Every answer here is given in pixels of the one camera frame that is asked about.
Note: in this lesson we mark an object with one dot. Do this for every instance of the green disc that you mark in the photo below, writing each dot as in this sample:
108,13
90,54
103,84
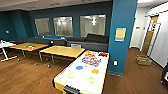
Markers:
91,79

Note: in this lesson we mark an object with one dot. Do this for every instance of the grey white box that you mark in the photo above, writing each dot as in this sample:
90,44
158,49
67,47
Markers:
76,45

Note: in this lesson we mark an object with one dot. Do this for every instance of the red black box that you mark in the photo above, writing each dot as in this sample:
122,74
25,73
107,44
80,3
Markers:
103,54

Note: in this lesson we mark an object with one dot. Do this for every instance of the blue disc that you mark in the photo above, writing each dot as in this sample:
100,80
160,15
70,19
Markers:
79,67

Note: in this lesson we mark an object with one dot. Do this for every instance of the yellow wooden table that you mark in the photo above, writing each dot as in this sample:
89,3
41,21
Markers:
63,51
23,46

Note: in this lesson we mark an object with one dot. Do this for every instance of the interior glass window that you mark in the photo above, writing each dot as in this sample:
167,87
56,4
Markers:
63,26
43,26
93,26

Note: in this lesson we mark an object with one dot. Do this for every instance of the orange disc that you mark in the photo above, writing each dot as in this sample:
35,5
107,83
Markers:
95,71

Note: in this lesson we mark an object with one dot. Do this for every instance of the yellow white air hockey table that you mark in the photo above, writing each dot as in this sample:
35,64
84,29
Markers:
83,80

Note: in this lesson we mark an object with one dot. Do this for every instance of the dark low sofa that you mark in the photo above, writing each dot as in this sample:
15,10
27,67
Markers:
36,41

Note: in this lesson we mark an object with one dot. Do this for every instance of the small orange item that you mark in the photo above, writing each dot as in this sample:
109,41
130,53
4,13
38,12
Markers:
30,48

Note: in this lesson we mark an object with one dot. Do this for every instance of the cardboard box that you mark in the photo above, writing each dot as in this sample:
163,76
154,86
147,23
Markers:
143,60

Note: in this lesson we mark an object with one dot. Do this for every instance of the light wooden door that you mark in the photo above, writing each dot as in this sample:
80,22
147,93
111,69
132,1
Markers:
150,33

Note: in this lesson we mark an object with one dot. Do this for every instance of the small white table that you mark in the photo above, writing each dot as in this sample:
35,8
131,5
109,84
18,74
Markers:
6,45

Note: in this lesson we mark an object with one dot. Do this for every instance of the black wheeled cart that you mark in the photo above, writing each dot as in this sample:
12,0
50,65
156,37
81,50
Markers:
165,75

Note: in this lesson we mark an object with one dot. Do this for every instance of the round white wall outlet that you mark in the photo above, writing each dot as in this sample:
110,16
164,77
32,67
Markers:
115,62

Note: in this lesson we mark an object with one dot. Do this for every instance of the yellow framed wall sign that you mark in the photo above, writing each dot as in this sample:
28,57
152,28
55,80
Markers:
120,34

